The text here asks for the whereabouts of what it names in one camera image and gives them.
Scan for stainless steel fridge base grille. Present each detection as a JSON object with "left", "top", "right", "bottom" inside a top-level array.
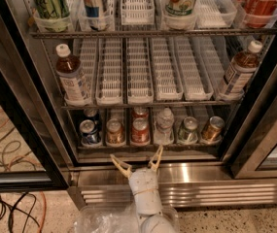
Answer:
[{"left": 68, "top": 163, "right": 277, "bottom": 209}]

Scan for tea bottle white cap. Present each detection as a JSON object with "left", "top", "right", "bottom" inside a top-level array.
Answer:
[
  {"left": 219, "top": 40, "right": 262, "bottom": 95},
  {"left": 55, "top": 44, "right": 90, "bottom": 106}
]

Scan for red coke can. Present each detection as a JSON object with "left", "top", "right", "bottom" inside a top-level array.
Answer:
[
  {"left": 131, "top": 117, "right": 150, "bottom": 145},
  {"left": 131, "top": 107, "right": 149, "bottom": 119}
]

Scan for blue pepsi can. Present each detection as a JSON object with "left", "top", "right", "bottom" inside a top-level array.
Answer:
[
  {"left": 79, "top": 119, "right": 100, "bottom": 145},
  {"left": 84, "top": 109, "right": 100, "bottom": 124}
]

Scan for right tea bottle white cap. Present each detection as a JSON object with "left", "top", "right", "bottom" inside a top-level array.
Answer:
[{"left": 219, "top": 40, "right": 262, "bottom": 95}]

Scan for white tray shelf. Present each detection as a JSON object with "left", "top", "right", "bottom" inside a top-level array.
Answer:
[
  {"left": 95, "top": 39, "right": 123, "bottom": 105},
  {"left": 121, "top": 0, "right": 155, "bottom": 25},
  {"left": 174, "top": 37, "right": 213, "bottom": 101},
  {"left": 195, "top": 0, "right": 237, "bottom": 29},
  {"left": 126, "top": 38, "right": 154, "bottom": 104},
  {"left": 150, "top": 38, "right": 183, "bottom": 101}
]

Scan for white tray middle shelf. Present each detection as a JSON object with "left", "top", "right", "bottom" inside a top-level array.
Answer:
[
  {"left": 126, "top": 38, "right": 154, "bottom": 104},
  {"left": 95, "top": 39, "right": 123, "bottom": 105},
  {"left": 174, "top": 37, "right": 213, "bottom": 101},
  {"left": 150, "top": 38, "right": 183, "bottom": 101}
]

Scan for wire shelf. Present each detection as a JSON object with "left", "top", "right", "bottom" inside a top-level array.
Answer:
[
  {"left": 61, "top": 100, "right": 241, "bottom": 110},
  {"left": 30, "top": 28, "right": 277, "bottom": 39}
]

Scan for brown soda can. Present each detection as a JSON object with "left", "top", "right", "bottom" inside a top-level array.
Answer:
[{"left": 106, "top": 118, "right": 124, "bottom": 144}]

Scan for clear plastic bin with bag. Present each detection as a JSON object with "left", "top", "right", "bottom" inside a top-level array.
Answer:
[{"left": 74, "top": 203, "right": 180, "bottom": 233}]

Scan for blue pepsi can rear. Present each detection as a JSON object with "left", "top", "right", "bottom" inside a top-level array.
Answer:
[{"left": 84, "top": 109, "right": 100, "bottom": 124}]

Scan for orange-brown tilted can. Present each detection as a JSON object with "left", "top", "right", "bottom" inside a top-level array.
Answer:
[{"left": 201, "top": 116, "right": 225, "bottom": 143}]

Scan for red coke can rear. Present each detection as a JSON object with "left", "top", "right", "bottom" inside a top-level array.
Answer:
[{"left": 131, "top": 107, "right": 149, "bottom": 119}]

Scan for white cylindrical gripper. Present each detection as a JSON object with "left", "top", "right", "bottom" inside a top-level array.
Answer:
[{"left": 110, "top": 145, "right": 163, "bottom": 216}]

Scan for red coke can front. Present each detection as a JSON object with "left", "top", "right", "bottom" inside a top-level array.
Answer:
[{"left": 131, "top": 117, "right": 150, "bottom": 145}]

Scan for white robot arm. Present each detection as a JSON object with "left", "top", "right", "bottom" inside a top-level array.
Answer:
[{"left": 110, "top": 145, "right": 177, "bottom": 233}]

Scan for left tea bottle white cap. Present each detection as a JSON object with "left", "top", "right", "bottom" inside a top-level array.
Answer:
[{"left": 55, "top": 44, "right": 90, "bottom": 106}]

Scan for middle wire shelf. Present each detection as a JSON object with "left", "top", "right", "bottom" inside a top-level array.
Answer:
[{"left": 61, "top": 100, "right": 241, "bottom": 110}]

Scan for orange cable on floor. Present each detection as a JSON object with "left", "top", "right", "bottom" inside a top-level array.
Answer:
[{"left": 36, "top": 191, "right": 48, "bottom": 233}]

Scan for right fridge door frame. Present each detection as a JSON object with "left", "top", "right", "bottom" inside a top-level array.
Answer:
[{"left": 224, "top": 33, "right": 277, "bottom": 180}]

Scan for top wire shelf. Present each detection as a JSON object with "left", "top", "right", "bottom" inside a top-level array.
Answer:
[{"left": 30, "top": 28, "right": 277, "bottom": 39}]

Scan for large coca-cola can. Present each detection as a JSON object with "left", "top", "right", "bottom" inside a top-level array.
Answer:
[{"left": 236, "top": 0, "right": 277, "bottom": 28}]

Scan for green soda can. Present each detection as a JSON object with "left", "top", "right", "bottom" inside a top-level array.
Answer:
[{"left": 177, "top": 116, "right": 198, "bottom": 144}]

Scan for white tray top shelf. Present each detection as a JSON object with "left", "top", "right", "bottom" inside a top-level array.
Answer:
[
  {"left": 121, "top": 0, "right": 155, "bottom": 25},
  {"left": 195, "top": 0, "right": 237, "bottom": 29}
]

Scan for left glass fridge door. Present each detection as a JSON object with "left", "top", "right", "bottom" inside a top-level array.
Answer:
[{"left": 0, "top": 42, "right": 70, "bottom": 192}]

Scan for blue pepsi can front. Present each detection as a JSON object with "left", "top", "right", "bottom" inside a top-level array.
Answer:
[{"left": 79, "top": 119, "right": 100, "bottom": 145}]

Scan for black cables on floor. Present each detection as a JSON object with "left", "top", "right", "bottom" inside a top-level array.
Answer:
[{"left": 0, "top": 191, "right": 41, "bottom": 233}]

